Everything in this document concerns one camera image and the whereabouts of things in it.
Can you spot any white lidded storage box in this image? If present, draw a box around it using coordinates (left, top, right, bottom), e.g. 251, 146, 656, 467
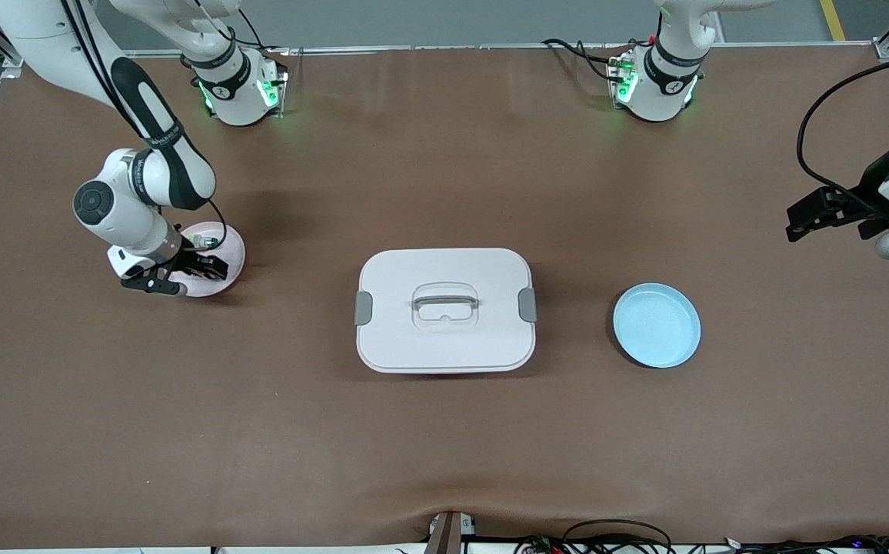
355, 247, 538, 375

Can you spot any pink round plate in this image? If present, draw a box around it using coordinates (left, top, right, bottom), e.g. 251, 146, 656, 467
175, 222, 246, 299

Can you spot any light blue round plate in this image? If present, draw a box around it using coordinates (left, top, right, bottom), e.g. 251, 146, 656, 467
612, 282, 701, 369

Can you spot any brown table mat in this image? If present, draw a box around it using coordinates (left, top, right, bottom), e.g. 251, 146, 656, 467
0, 45, 889, 549

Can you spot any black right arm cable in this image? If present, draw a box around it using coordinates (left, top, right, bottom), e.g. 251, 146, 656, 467
60, 0, 228, 249

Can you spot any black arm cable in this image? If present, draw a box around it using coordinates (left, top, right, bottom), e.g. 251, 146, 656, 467
60, 0, 228, 249
796, 65, 889, 216

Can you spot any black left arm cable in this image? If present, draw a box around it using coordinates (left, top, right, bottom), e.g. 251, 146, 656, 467
796, 65, 889, 216

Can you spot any metal table edge rail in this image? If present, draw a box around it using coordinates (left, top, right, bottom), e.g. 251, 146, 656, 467
118, 42, 889, 58

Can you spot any black base power cable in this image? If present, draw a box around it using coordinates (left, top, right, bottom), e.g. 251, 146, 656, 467
541, 37, 631, 84

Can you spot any black cable bundle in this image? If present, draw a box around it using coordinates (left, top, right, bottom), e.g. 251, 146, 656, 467
721, 534, 889, 554

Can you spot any black looped cable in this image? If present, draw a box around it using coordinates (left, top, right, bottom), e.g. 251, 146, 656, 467
562, 519, 674, 554

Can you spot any coloured wire bundle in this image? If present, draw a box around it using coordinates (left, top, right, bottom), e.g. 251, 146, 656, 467
512, 533, 568, 554

